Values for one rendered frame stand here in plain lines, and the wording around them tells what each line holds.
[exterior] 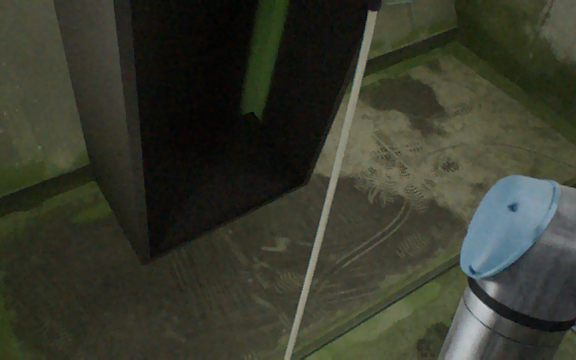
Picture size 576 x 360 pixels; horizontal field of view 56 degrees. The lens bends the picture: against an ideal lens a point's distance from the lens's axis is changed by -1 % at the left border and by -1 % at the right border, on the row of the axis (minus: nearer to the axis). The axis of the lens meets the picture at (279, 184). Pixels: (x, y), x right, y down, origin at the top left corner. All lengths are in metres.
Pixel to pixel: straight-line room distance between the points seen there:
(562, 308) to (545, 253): 0.07
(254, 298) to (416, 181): 0.93
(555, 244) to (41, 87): 2.02
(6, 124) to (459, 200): 1.88
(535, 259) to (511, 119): 2.45
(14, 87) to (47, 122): 0.17
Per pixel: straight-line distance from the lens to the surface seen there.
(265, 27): 1.67
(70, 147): 2.34
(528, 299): 0.59
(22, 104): 2.31
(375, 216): 2.32
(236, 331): 1.98
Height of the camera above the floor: 1.82
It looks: 49 degrees down
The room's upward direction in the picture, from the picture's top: 4 degrees clockwise
